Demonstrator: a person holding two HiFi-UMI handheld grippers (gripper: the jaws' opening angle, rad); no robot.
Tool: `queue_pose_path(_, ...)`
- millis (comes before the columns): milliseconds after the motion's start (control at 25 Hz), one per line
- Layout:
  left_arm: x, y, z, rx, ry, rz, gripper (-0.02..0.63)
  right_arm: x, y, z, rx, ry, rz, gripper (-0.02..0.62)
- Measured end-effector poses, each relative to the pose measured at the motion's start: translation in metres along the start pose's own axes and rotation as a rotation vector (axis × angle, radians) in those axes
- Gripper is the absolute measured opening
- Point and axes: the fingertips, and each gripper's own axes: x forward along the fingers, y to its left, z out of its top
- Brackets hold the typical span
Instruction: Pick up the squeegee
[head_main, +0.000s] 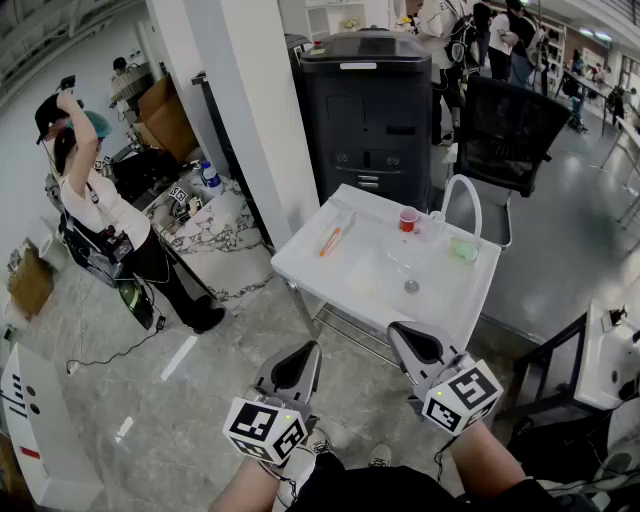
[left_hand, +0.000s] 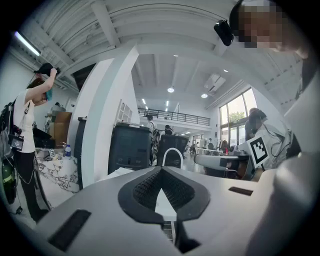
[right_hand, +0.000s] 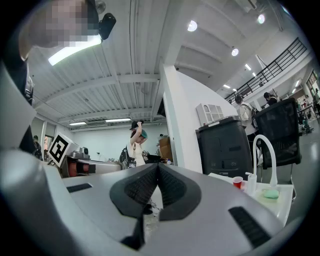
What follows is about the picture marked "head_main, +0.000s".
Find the marble pattern table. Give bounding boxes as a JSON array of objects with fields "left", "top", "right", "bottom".
[{"left": 144, "top": 169, "right": 274, "bottom": 316}]

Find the long white table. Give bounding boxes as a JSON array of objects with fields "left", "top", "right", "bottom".
[{"left": 602, "top": 117, "right": 640, "bottom": 226}]

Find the person's left shoe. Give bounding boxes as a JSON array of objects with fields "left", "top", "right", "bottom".
[{"left": 304, "top": 429, "right": 332, "bottom": 457}]

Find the white faucet hose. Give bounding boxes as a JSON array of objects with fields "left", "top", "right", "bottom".
[{"left": 439, "top": 173, "right": 484, "bottom": 241}]

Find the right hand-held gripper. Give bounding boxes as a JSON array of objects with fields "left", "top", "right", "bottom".
[{"left": 387, "top": 322, "right": 504, "bottom": 436}]

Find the white floor cabinet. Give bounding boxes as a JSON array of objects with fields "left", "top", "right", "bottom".
[{"left": 0, "top": 342, "right": 104, "bottom": 511}]

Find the small cardboard box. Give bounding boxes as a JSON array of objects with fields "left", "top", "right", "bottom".
[{"left": 7, "top": 239, "right": 55, "bottom": 321}]

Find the black floor cable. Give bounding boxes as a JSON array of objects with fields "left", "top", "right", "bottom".
[{"left": 67, "top": 299, "right": 169, "bottom": 376}]

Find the black cabinet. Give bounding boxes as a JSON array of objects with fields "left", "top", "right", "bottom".
[{"left": 192, "top": 72, "right": 276, "bottom": 251}]

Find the metal sink stand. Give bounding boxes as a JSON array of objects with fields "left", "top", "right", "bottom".
[{"left": 287, "top": 279, "right": 416, "bottom": 371}]

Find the person's right forearm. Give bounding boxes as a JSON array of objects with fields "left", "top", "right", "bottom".
[{"left": 449, "top": 424, "right": 526, "bottom": 501}]

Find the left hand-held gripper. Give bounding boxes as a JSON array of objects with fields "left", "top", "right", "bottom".
[{"left": 222, "top": 340, "right": 323, "bottom": 467}]

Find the spare hand-held gripper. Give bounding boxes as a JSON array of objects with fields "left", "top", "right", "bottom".
[{"left": 167, "top": 184, "right": 204, "bottom": 221}]

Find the person's left forearm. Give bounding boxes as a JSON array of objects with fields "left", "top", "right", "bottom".
[{"left": 207, "top": 457, "right": 301, "bottom": 512}]

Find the white sink basin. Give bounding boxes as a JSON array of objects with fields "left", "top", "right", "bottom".
[{"left": 269, "top": 182, "right": 503, "bottom": 351}]

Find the black mesh office chair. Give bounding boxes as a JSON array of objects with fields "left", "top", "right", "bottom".
[{"left": 452, "top": 74, "right": 571, "bottom": 251}]

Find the small white sink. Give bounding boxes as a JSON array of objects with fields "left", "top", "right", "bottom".
[{"left": 573, "top": 299, "right": 640, "bottom": 411}]

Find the white squeegee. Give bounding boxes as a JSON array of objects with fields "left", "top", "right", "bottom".
[{"left": 318, "top": 198, "right": 357, "bottom": 258}]

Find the green soap in dish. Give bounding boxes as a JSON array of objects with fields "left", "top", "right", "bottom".
[{"left": 447, "top": 237, "right": 480, "bottom": 265}]

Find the black sink stand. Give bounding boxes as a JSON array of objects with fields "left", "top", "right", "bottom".
[{"left": 509, "top": 312, "right": 601, "bottom": 426}]

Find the dark oval floor base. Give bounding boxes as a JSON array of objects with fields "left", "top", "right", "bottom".
[{"left": 117, "top": 279, "right": 155, "bottom": 331}]

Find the white wall shelf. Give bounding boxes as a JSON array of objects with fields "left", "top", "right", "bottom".
[{"left": 304, "top": 0, "right": 391, "bottom": 41}]

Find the person's black clothing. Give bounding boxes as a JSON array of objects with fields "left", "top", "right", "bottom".
[{"left": 289, "top": 452, "right": 601, "bottom": 512}]

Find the clear plastic cup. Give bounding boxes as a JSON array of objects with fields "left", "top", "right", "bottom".
[{"left": 424, "top": 210, "right": 446, "bottom": 244}]

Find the black copier machine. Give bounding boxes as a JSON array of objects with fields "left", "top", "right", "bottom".
[{"left": 297, "top": 27, "right": 434, "bottom": 211}]

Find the clear water bottle blue label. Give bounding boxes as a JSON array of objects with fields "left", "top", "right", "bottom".
[{"left": 199, "top": 159, "right": 224, "bottom": 191}]

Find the large cardboard box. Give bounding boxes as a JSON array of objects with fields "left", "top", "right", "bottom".
[{"left": 137, "top": 74, "right": 199, "bottom": 164}]

